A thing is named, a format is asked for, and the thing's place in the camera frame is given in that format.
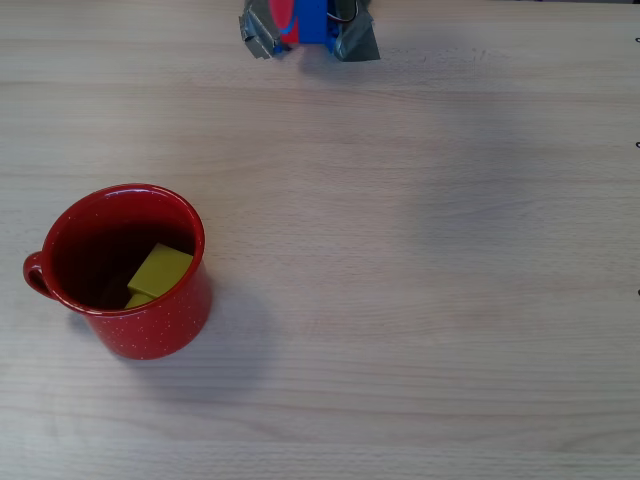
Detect yellow-green toy building block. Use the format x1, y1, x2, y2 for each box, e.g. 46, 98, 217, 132
122, 242, 195, 310

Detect red enamel mug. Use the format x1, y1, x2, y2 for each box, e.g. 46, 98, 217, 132
22, 182, 213, 360

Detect thin robot servo cable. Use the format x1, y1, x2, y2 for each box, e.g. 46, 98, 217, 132
327, 0, 361, 24

